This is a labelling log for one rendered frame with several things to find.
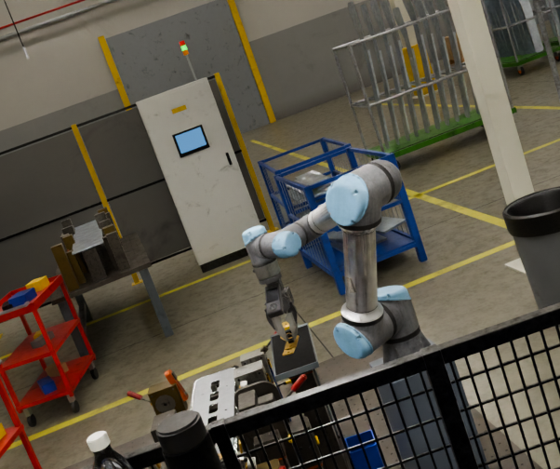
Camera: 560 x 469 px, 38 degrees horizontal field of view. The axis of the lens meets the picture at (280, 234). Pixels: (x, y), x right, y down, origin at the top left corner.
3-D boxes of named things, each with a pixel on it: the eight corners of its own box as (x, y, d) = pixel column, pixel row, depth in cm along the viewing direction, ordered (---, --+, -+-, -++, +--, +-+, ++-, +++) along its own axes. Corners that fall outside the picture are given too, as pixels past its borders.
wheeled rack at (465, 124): (389, 177, 1063) (346, 45, 1025) (369, 169, 1161) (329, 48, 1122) (521, 127, 1079) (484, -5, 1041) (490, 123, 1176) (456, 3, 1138)
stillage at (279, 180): (305, 267, 786) (273, 176, 765) (380, 237, 797) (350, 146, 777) (340, 295, 670) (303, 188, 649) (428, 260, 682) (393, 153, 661)
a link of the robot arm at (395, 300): (428, 321, 234) (414, 278, 231) (400, 343, 226) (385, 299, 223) (396, 320, 244) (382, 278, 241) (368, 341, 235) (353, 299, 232)
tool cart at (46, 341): (53, 390, 692) (7, 287, 671) (103, 373, 688) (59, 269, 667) (22, 435, 613) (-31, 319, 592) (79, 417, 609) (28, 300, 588)
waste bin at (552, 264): (519, 317, 510) (486, 209, 494) (590, 288, 516) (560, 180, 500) (561, 341, 461) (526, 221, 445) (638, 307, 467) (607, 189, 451)
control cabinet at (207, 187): (202, 274, 903) (120, 61, 851) (198, 264, 956) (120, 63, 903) (269, 248, 913) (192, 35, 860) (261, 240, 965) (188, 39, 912)
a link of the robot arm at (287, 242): (305, 221, 236) (281, 223, 244) (278, 236, 229) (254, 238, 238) (313, 246, 238) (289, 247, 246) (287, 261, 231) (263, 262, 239)
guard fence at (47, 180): (-11, 341, 948) (-84, 180, 905) (-8, 338, 962) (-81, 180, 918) (279, 229, 990) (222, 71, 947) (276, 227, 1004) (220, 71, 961)
